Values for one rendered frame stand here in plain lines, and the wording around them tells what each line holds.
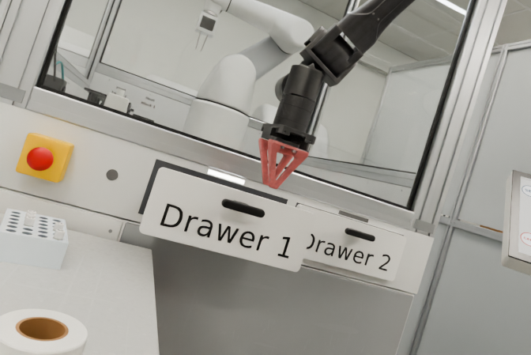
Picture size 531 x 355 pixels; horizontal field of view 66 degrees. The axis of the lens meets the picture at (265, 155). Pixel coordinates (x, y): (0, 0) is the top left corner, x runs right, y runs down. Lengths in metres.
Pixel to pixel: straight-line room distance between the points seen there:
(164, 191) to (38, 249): 0.19
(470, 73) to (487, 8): 0.17
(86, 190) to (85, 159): 0.06
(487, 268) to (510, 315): 0.23
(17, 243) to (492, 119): 2.29
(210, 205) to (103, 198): 0.24
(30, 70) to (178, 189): 0.36
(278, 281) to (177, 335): 0.24
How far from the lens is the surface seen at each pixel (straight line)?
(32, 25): 0.87
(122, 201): 0.84
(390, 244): 1.02
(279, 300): 0.95
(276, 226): 0.72
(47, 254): 0.63
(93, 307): 0.54
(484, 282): 2.29
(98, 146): 0.84
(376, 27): 0.69
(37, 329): 0.41
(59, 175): 0.80
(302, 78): 0.67
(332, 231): 0.93
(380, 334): 1.10
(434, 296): 2.47
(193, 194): 0.68
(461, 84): 1.13
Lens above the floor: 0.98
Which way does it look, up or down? 2 degrees up
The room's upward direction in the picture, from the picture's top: 18 degrees clockwise
